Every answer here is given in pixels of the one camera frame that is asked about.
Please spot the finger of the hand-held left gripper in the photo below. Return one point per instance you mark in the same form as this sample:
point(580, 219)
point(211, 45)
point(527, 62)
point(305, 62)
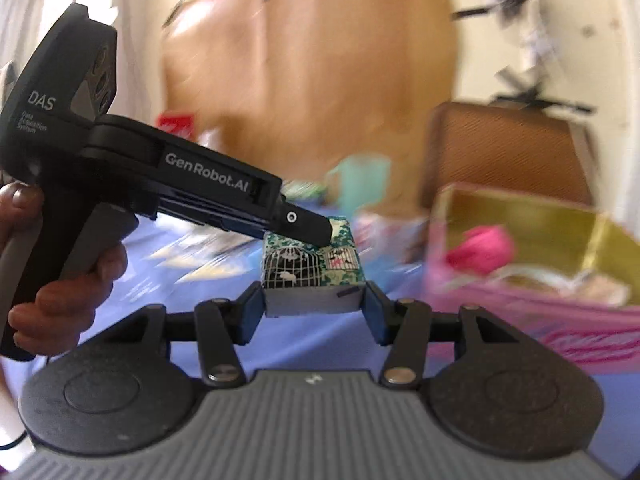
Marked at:
point(305, 222)

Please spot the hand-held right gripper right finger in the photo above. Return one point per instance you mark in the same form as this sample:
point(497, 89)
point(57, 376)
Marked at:
point(375, 317)

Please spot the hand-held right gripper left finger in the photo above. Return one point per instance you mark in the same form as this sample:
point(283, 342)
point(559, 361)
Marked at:
point(252, 312)

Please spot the pink floral tin box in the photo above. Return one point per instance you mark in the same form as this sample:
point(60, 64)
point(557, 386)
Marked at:
point(540, 220)

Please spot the person's left hand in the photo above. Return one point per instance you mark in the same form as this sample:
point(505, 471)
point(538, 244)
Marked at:
point(75, 305)

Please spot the green printed box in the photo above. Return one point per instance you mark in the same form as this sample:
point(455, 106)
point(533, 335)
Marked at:
point(305, 192)

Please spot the red packet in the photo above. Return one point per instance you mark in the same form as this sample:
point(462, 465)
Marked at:
point(174, 124)

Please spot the blue printed tablecloth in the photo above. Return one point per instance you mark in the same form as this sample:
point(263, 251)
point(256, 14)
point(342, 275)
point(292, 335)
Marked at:
point(320, 345)

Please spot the teal plastic cup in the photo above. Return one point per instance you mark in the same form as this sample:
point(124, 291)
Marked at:
point(362, 180)

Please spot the brown wooden board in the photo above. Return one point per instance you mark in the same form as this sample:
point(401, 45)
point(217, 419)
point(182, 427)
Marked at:
point(310, 70)

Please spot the brown chair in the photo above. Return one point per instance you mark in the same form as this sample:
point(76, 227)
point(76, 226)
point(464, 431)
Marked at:
point(505, 155)

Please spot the pink printed packet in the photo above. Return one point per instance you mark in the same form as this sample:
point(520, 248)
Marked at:
point(595, 350)

